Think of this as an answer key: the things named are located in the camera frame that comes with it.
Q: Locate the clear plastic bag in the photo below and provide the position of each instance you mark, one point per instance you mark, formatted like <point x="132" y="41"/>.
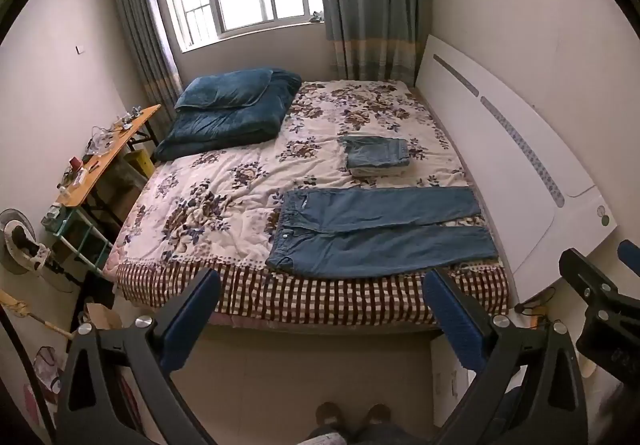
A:
<point x="47" y="370"/>

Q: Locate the folded blue jeans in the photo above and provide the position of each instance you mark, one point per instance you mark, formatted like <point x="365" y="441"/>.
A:
<point x="375" y="150"/>

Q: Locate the folded light pants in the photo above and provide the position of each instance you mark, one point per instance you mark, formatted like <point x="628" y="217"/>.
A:
<point x="380" y="171"/>

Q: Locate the white bed headboard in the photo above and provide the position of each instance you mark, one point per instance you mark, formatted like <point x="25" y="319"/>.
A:
<point x="500" y="165"/>

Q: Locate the floral blanket with checkered border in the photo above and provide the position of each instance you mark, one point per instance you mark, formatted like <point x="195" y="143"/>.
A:
<point x="235" y="185"/>

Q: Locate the wooden desk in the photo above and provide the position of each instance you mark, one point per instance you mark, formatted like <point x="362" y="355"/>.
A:
<point x="115" y="147"/>

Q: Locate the red cup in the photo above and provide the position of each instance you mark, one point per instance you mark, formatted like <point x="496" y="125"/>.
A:
<point x="76" y="163"/>

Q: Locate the folded teal quilt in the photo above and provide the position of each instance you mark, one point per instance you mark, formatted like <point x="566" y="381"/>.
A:
<point x="235" y="120"/>

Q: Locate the yellow stool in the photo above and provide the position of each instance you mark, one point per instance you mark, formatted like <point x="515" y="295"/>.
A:
<point x="140" y="162"/>

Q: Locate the person's brown shoe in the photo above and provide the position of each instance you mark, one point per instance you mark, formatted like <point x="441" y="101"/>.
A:
<point x="376" y="416"/>
<point x="328" y="415"/>

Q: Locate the green metal rack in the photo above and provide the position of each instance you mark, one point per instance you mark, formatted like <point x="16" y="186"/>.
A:
<point x="75" y="235"/>

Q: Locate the grey-blue curtain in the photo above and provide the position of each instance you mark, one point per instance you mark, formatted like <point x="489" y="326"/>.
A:
<point x="370" y="0"/>
<point x="142" y="25"/>

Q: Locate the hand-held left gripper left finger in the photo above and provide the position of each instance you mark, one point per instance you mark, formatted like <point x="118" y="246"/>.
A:
<point x="192" y="320"/>

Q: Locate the blue denim pants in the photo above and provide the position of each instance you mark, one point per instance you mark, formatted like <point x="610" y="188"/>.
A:
<point x="375" y="245"/>

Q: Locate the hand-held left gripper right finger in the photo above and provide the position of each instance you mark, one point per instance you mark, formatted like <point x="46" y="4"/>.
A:
<point x="457" y="330"/>

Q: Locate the standing fan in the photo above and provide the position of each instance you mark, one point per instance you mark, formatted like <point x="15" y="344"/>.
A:
<point x="20" y="250"/>

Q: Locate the teal pillow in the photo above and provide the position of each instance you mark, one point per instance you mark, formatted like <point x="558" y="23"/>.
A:
<point x="225" y="87"/>

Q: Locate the cardboard box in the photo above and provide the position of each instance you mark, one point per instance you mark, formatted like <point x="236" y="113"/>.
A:
<point x="102" y="317"/>

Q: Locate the white box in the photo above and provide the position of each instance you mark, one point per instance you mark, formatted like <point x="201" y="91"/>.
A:
<point x="447" y="380"/>

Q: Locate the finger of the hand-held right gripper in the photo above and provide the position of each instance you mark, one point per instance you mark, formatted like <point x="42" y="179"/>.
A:
<point x="631" y="256"/>
<point x="582" y="272"/>

